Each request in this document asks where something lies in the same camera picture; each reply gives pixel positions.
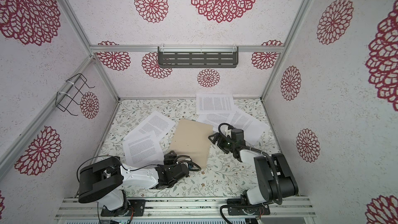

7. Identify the printed paper sheet under folder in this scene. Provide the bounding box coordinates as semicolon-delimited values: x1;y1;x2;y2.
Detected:
196;113;234;132

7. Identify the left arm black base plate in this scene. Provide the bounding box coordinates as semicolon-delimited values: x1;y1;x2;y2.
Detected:
100;200;146;217

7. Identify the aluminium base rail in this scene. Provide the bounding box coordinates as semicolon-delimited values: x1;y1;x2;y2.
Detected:
54;197;316;220

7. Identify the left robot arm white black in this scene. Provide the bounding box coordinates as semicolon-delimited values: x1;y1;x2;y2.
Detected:
77;151;190;217

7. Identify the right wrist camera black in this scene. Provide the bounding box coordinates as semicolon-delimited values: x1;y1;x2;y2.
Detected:
231;129;246;146

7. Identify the black wire wall rack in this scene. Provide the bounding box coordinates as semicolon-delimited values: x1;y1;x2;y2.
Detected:
55;73;95;117

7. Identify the beige file folder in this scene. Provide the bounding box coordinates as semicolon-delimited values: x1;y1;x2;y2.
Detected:
169;119;213;170

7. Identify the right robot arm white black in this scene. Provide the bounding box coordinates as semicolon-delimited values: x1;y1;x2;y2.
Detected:
208;133;299;206

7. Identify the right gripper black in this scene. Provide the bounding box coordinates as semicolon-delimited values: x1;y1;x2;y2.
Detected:
209;132;236;152

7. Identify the printed paper sheet back wall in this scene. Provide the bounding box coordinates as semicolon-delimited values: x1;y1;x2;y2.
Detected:
196;94;236;114

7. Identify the grey metal wall shelf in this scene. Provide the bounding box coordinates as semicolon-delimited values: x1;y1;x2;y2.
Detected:
158;46;239;68

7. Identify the printed paper sheet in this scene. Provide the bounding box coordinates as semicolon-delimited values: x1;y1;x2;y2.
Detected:
227;108;270;145
122;131;164;168
196;113;234;132
123;111;176;141

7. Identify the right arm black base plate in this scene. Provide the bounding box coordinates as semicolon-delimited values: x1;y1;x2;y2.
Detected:
227;199;271;216

